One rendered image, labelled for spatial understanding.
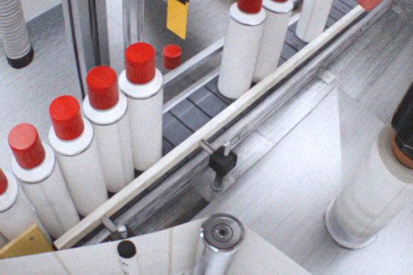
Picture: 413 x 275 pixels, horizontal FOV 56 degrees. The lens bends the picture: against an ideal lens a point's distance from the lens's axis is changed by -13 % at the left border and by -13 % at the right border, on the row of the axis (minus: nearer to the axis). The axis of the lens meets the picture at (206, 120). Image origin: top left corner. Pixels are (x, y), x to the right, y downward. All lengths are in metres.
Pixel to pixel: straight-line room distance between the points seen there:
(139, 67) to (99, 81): 0.05
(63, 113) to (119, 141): 0.10
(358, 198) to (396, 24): 0.65
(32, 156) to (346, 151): 0.47
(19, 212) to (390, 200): 0.40
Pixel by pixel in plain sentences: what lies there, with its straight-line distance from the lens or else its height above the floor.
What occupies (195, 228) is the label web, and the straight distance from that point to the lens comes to 0.40.
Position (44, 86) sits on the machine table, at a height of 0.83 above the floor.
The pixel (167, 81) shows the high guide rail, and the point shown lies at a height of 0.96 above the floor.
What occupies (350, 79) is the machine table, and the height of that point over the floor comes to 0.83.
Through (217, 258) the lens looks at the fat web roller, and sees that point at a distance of 0.38.
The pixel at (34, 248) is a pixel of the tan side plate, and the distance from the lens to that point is 0.51.
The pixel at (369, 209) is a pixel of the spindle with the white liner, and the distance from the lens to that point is 0.52.
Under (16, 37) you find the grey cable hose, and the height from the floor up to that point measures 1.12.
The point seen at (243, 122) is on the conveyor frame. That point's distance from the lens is 0.67.
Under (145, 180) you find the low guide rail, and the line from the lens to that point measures 0.57.
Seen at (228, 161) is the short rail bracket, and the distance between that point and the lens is 0.58.
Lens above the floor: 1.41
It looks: 52 degrees down
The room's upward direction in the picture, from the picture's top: 8 degrees clockwise
